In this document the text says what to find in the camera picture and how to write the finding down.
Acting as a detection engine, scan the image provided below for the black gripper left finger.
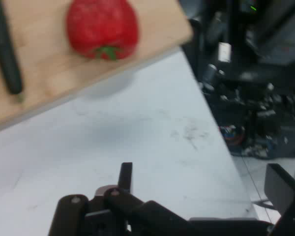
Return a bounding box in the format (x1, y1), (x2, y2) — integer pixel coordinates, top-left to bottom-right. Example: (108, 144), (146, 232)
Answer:
(48, 162), (190, 236)

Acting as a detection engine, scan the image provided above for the red bell pepper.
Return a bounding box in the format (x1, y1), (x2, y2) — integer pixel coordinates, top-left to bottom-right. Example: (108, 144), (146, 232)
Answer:
(65, 0), (140, 61)

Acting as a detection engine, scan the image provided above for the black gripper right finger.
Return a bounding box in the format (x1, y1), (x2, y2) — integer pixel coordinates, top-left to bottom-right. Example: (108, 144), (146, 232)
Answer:
(264, 163), (295, 236)

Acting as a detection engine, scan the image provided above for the wooden cutting board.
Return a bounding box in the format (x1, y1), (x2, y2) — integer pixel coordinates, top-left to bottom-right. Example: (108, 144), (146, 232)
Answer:
(0, 0), (194, 135)

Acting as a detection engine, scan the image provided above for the dark green cucumber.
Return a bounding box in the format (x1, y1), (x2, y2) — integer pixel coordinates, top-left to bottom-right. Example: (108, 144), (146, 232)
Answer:
(0, 0), (25, 103)

